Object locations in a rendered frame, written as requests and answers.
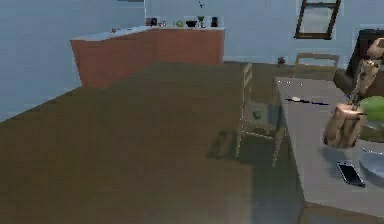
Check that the black coffee machine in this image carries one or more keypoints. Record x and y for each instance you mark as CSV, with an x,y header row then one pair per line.
x,y
214,21

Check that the grey bowl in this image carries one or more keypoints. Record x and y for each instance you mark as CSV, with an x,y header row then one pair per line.
x,y
373,165

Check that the red-brown kitchen counter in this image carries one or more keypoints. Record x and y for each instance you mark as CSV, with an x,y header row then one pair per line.
x,y
160,50

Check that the dark toaster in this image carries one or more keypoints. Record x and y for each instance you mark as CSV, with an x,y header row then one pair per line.
x,y
151,22

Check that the dark red small object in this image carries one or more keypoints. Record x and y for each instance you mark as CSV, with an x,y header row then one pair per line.
x,y
281,61

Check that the dark framed window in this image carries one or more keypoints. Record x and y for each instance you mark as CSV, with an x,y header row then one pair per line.
x,y
317,20

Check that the black knife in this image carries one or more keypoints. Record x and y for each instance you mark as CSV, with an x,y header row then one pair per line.
x,y
308,101

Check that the green round object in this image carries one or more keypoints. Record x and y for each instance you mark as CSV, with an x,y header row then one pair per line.
x,y
375,107

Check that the pale wooden chair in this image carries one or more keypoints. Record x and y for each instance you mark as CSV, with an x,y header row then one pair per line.
x,y
248,110
316,65

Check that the black smartphone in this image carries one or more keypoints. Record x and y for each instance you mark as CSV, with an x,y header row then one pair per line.
x,y
350,173

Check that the green kettle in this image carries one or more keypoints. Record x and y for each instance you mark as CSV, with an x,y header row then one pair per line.
x,y
180,23

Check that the grey dining table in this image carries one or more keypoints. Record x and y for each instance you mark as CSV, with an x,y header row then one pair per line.
x,y
320,146

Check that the black pan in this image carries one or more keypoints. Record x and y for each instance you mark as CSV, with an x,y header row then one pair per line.
x,y
191,23

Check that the small green ball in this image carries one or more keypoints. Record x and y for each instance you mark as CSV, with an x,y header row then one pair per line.
x,y
257,115

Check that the green potted plant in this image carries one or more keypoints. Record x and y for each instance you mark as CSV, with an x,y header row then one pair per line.
x,y
201,20

